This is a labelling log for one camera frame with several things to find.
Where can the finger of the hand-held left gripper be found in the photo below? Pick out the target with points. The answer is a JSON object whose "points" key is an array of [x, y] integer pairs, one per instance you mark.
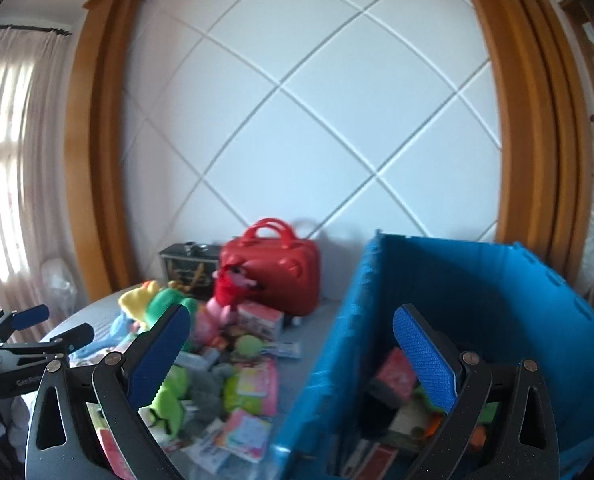
{"points": [[32, 316], [72, 336]]}

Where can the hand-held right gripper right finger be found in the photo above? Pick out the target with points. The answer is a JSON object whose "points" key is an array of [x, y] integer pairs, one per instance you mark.
{"points": [[427, 360]]}

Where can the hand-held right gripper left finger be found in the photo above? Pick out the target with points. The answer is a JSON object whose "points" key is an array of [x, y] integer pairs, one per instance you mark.
{"points": [[157, 355]]}

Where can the blue plastic storage bin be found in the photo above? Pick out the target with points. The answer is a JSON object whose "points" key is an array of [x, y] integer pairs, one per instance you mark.
{"points": [[477, 285]]}

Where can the grey cloth-covered desktop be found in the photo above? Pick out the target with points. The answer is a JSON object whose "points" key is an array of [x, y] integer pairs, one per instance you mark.
{"points": [[307, 330]]}

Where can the pink patterned box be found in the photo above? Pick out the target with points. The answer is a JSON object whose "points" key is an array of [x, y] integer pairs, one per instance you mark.
{"points": [[397, 372]]}

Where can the dark green plush toy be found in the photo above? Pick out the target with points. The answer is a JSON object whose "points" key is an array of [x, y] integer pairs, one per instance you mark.
{"points": [[169, 305]]}

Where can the yellow and blue plush toy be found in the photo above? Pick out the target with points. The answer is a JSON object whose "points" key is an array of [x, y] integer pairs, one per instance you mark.
{"points": [[137, 300]]}

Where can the white carton box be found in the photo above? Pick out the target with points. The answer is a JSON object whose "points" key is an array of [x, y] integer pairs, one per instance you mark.
{"points": [[409, 417]]}

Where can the grey plush toy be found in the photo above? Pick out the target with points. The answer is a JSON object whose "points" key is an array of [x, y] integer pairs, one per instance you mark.
{"points": [[209, 395]]}

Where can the pink pig plush toy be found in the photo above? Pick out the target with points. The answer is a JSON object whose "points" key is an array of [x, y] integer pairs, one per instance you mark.
{"points": [[214, 317]]}

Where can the round green plush ball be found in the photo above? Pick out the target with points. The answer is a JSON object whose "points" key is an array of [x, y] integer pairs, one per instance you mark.
{"points": [[248, 347]]}

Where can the black gift box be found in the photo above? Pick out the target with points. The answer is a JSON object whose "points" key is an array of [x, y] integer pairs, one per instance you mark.
{"points": [[187, 260]]}

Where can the pink card pack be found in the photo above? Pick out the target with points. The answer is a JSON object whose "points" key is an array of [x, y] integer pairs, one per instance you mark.
{"points": [[252, 387]]}

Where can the red dress pig plush toy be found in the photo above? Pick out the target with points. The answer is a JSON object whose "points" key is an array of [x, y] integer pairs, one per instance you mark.
{"points": [[229, 285]]}

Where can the white flat packet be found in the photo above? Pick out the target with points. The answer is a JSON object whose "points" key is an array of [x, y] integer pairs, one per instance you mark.
{"points": [[204, 447]]}

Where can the pink booklet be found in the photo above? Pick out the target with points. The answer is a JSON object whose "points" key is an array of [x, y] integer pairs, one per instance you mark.
{"points": [[112, 450]]}

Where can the small white toy carton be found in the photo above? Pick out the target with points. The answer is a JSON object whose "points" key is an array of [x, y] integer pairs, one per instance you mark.
{"points": [[259, 320]]}

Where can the red booklet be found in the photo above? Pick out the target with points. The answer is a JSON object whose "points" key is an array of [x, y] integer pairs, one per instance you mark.
{"points": [[372, 462]]}

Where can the colourful card pack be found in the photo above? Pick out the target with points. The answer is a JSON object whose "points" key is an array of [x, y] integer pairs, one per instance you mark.
{"points": [[244, 435]]}

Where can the red toy suitcase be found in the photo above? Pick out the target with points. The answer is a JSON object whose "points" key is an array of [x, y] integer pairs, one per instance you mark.
{"points": [[277, 270]]}

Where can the sheer window curtain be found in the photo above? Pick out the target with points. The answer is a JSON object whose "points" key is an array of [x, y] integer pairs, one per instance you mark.
{"points": [[12, 160]]}

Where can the black curtain rod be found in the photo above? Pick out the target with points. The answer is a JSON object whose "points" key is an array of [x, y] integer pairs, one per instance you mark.
{"points": [[32, 29]]}

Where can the wooden slat partition screen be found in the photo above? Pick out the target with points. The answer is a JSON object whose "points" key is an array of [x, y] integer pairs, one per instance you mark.
{"points": [[577, 7]]}

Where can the wooden wall panel frame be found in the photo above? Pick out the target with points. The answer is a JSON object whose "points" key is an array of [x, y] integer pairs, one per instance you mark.
{"points": [[527, 110]]}

